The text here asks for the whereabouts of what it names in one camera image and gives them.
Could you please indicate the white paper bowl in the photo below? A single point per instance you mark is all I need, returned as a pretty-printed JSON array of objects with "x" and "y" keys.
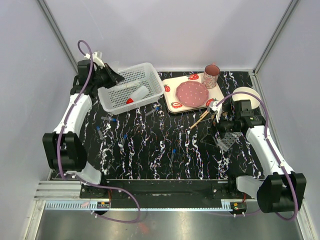
[{"x": 246, "y": 93}]

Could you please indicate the clear plastic funnel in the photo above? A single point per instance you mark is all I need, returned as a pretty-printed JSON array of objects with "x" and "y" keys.
[{"x": 115, "y": 66}]

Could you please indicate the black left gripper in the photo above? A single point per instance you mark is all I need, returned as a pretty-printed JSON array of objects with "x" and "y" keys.
[{"x": 114, "y": 78}]

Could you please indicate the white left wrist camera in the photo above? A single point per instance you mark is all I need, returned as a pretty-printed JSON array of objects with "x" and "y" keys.
[{"x": 96, "y": 58}]

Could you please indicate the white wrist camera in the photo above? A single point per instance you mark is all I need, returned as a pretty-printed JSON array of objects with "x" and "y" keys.
[
  {"x": 215, "y": 108},
  {"x": 96, "y": 58}
]

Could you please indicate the white perforated plastic basket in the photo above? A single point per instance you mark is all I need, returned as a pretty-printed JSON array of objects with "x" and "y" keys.
[{"x": 113, "y": 100}]

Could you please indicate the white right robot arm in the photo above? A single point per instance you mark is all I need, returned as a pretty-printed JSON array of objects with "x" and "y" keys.
[{"x": 283, "y": 189}]

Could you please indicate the white squeeze bottle red cap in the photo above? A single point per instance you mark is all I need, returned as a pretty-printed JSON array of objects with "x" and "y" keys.
[{"x": 137, "y": 95}]

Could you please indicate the pink patterned mug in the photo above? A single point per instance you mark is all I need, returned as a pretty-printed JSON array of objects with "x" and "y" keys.
[{"x": 210, "y": 76}]

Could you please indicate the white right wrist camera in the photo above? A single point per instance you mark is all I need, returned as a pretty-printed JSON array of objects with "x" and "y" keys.
[{"x": 215, "y": 108}]

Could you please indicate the right controller box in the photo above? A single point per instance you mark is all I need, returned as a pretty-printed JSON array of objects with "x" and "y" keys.
[{"x": 239, "y": 207}]

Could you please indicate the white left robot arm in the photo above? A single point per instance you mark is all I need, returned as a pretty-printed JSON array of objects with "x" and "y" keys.
[{"x": 64, "y": 151}]

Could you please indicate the pink dotted plate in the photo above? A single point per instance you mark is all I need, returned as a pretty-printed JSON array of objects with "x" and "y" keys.
[{"x": 192, "y": 94}]

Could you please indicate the controller box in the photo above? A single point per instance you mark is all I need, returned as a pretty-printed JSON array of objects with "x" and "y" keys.
[
  {"x": 103, "y": 205},
  {"x": 239, "y": 207}
]

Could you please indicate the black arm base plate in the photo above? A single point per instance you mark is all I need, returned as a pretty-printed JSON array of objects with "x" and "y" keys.
[{"x": 178, "y": 194}]

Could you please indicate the left controller box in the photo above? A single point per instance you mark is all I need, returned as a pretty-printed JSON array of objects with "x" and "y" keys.
[{"x": 103, "y": 205}]

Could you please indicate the clear test tube rack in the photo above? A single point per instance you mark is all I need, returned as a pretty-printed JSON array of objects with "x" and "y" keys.
[{"x": 228, "y": 140}]

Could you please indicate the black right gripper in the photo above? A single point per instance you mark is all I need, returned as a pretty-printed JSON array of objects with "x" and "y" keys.
[{"x": 209, "y": 138}]

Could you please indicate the wooden test tube clamp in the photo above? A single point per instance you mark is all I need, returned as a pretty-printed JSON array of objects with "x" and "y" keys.
[{"x": 200, "y": 119}]

